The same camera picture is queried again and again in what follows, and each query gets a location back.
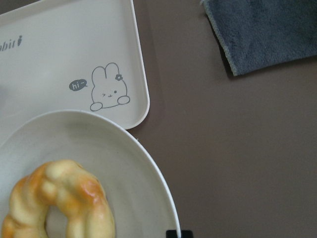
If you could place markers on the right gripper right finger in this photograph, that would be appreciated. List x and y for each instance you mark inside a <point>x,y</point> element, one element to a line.
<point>186,234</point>

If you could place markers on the grey folded cloth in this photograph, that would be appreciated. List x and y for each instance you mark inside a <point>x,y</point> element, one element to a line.
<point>255,34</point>

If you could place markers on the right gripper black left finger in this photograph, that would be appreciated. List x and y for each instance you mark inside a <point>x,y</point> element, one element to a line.
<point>171,234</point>

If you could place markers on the glazed twisted donut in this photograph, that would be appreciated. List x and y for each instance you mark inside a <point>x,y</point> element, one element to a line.
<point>66,185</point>

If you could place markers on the white round plate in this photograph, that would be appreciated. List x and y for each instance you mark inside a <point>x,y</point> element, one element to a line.
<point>135,188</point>

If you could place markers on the cream rabbit tray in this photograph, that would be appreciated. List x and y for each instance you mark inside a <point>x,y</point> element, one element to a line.
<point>71,55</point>

